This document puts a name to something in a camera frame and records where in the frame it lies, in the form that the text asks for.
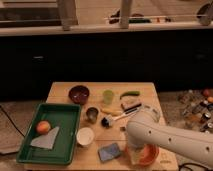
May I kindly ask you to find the blue sponge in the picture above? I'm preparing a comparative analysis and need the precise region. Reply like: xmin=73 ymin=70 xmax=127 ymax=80
xmin=98 ymin=143 xmax=121 ymax=162

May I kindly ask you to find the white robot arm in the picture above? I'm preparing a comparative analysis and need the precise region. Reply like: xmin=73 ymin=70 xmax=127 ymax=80
xmin=126 ymin=111 xmax=213 ymax=169

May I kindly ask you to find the orange bowl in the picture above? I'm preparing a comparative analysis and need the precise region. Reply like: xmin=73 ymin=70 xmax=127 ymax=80
xmin=125 ymin=143 xmax=160 ymax=167

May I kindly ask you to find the metal fork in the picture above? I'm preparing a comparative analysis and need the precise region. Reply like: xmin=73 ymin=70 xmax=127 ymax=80
xmin=120 ymin=127 xmax=126 ymax=132

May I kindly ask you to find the yellow banana piece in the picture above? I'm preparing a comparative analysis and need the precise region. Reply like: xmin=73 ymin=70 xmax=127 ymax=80
xmin=101 ymin=108 xmax=122 ymax=116

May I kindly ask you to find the black marker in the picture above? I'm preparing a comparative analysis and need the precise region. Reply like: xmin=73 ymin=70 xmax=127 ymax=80
xmin=123 ymin=103 xmax=142 ymax=112

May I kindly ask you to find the white cup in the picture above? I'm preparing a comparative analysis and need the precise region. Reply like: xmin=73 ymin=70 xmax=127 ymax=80
xmin=76 ymin=127 xmax=95 ymax=147

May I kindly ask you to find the metal cup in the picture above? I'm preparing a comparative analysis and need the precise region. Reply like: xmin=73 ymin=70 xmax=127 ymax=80
xmin=86 ymin=107 xmax=99 ymax=124

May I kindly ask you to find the green plastic cup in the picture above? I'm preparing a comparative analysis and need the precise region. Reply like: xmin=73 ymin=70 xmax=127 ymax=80
xmin=103 ymin=90 xmax=114 ymax=104

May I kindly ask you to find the green plastic tray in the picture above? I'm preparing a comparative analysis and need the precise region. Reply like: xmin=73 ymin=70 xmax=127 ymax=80
xmin=16 ymin=103 xmax=81 ymax=165

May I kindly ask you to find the grey cloth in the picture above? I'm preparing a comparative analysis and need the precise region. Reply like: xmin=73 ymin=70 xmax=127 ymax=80
xmin=30 ymin=126 xmax=60 ymax=149

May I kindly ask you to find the red apple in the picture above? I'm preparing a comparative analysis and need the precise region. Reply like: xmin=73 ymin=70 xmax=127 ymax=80
xmin=36 ymin=121 xmax=51 ymax=135

